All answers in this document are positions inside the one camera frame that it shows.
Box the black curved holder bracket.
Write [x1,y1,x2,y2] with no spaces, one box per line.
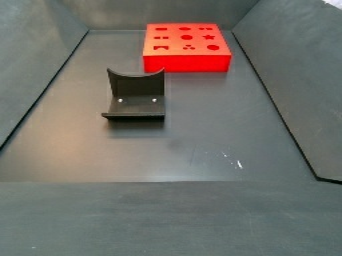
[101,69,166,120]

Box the red shape sorter block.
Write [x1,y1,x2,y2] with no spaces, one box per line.
[143,23,232,72]

